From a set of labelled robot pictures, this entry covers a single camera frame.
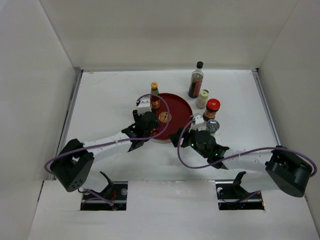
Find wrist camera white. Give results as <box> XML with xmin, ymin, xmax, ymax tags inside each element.
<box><xmin>190</xmin><ymin>113</ymin><xmax>206</xmax><ymax>131</ymax></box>
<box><xmin>136</xmin><ymin>97</ymin><xmax>152</xmax><ymax>116</ymax></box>

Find dark soy sauce bottle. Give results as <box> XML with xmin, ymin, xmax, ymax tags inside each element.
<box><xmin>188</xmin><ymin>61</ymin><xmax>204</xmax><ymax>99</ymax></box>

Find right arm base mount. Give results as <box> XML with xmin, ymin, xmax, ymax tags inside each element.
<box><xmin>215</xmin><ymin>171</ymin><xmax>265</xmax><ymax>211</ymax></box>

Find clear cap pepper grinder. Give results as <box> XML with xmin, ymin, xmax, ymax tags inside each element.
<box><xmin>205</xmin><ymin>119</ymin><xmax>220</xmax><ymax>136</ymax></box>

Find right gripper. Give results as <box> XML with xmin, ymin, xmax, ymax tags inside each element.
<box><xmin>168</xmin><ymin>123</ymin><xmax>209</xmax><ymax>158</ymax></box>

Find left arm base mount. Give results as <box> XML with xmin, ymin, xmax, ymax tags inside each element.
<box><xmin>78</xmin><ymin>171</ymin><xmax>129</xmax><ymax>211</ymax></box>

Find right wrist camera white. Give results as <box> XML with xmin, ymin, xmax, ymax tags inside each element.
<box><xmin>190</xmin><ymin>113</ymin><xmax>206</xmax><ymax>131</ymax></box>

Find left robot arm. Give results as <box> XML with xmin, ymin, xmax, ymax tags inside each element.
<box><xmin>49</xmin><ymin>110</ymin><xmax>159</xmax><ymax>200</ymax></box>

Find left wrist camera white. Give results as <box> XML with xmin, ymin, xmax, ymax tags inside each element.
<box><xmin>136</xmin><ymin>97</ymin><xmax>152</xmax><ymax>116</ymax></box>

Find red cap sauce jar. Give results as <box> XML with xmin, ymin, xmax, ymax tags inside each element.
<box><xmin>202</xmin><ymin>98</ymin><xmax>221</xmax><ymax>121</ymax></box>

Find yellow cap red sauce bottle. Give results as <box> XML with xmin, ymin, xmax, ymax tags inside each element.
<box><xmin>150</xmin><ymin>82</ymin><xmax>161</xmax><ymax>109</ymax></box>

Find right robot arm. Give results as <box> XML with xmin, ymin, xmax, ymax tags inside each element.
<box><xmin>169</xmin><ymin>127</ymin><xmax>317</xmax><ymax>198</ymax></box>

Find red round tray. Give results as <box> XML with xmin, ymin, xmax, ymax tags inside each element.
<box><xmin>151</xmin><ymin>93</ymin><xmax>193</xmax><ymax>141</ymax></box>

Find cream cap shaker bottle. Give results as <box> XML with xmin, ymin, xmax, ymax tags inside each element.
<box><xmin>195</xmin><ymin>89</ymin><xmax>209</xmax><ymax>109</ymax></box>

